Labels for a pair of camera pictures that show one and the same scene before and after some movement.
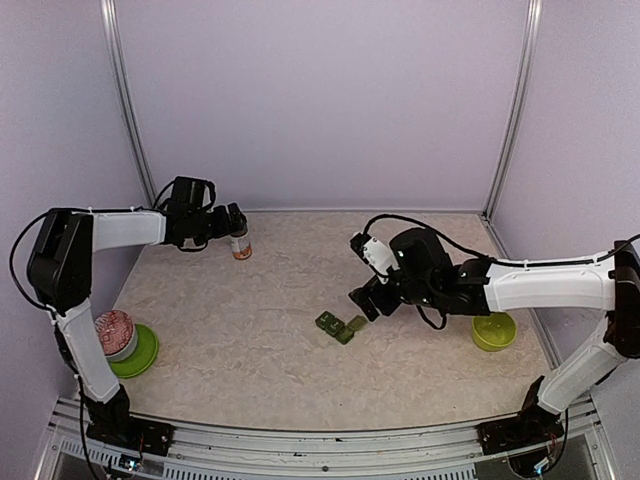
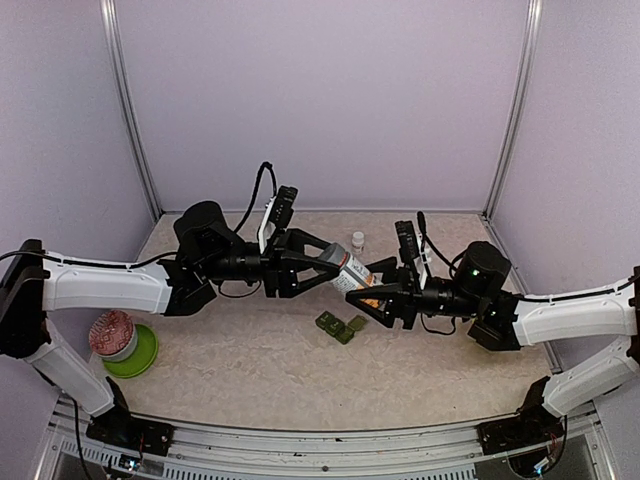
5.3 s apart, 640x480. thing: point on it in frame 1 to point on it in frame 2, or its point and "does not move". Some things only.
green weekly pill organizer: x=338 y=329 does not move
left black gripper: x=224 y=224 to x=278 y=263
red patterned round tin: x=117 y=334 does not move
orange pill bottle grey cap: x=238 y=223 to x=353 y=275
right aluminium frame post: x=525 y=78 does not move
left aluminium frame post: x=111 y=27 does not move
